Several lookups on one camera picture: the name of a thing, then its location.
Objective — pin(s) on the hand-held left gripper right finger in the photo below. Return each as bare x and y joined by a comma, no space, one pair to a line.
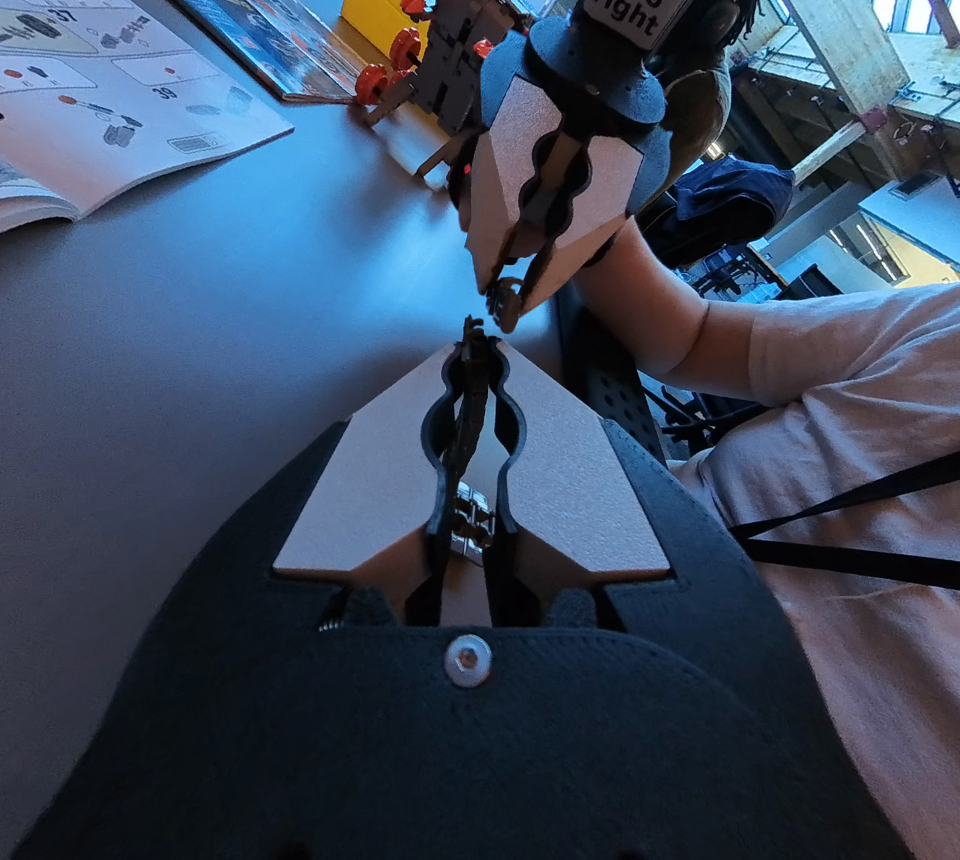
585,500

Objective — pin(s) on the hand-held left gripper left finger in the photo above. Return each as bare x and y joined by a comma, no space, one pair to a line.
360,500

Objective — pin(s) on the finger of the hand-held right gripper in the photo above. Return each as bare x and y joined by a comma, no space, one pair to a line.
510,163
600,193

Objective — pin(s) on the single grey track link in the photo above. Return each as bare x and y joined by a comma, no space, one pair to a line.
506,301
471,523

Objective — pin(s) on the person's right forearm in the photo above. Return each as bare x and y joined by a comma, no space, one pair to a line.
660,320

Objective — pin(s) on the grey desk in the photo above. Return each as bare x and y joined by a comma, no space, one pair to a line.
187,350

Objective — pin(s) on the grey orange toy robot chassis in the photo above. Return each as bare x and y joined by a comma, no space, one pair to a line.
457,50

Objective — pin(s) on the dark blue bag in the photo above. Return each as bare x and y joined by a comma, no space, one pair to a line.
727,200

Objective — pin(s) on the blue printed leaflet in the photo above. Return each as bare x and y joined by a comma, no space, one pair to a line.
255,28

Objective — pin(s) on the open instruction booklet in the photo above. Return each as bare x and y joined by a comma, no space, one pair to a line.
112,88

